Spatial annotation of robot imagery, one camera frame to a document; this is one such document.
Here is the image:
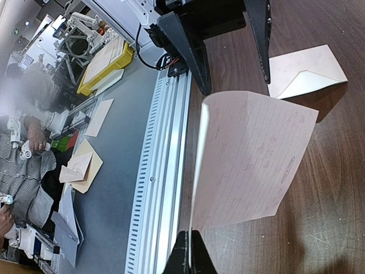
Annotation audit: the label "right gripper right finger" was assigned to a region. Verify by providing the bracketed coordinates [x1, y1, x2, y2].
[190, 230, 217, 274]

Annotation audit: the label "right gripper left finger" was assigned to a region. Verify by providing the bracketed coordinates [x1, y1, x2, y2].
[163, 231, 190, 274]

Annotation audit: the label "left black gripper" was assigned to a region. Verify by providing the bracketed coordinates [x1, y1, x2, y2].
[155, 0, 271, 96]

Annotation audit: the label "beige envelope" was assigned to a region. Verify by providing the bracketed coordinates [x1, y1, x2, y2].
[268, 45, 348, 99]

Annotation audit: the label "cream letter paper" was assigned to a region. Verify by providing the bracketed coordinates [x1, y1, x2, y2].
[189, 91, 318, 231]

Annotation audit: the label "yellow plastic bin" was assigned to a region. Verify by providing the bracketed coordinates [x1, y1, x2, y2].
[77, 37, 133, 96]

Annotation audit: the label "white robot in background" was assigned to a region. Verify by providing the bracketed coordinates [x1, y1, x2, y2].
[54, 12, 108, 67]

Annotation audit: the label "spare envelopes on desk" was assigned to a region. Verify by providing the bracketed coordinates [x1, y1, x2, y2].
[59, 99, 114, 194]

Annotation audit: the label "person in striped shirt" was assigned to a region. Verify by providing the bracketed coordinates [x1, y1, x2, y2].
[1, 63, 57, 238]

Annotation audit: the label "aluminium front rail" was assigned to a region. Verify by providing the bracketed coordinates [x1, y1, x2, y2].
[124, 72, 192, 273]

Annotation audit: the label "left black cable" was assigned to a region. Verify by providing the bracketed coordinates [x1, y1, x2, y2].
[134, 24, 160, 70]

